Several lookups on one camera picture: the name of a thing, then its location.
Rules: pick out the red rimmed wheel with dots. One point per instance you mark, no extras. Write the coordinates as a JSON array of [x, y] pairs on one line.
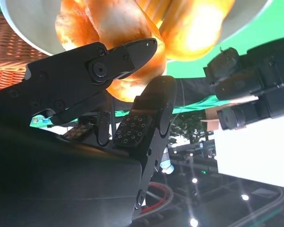
[[164, 196]]

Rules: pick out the green leafy plant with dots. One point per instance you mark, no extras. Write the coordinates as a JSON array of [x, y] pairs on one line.
[[191, 127]]

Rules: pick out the orange wicker basket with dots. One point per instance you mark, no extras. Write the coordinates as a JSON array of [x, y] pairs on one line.
[[9, 52]]

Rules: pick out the green tablecloth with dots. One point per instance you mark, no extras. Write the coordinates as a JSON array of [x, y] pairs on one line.
[[239, 35]]

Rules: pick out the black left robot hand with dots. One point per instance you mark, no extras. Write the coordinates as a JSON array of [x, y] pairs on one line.
[[251, 78]]

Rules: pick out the grey-green bowl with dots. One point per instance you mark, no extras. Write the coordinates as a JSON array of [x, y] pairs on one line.
[[30, 26]]

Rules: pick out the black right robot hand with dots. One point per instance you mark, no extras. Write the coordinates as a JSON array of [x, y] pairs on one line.
[[61, 177]]

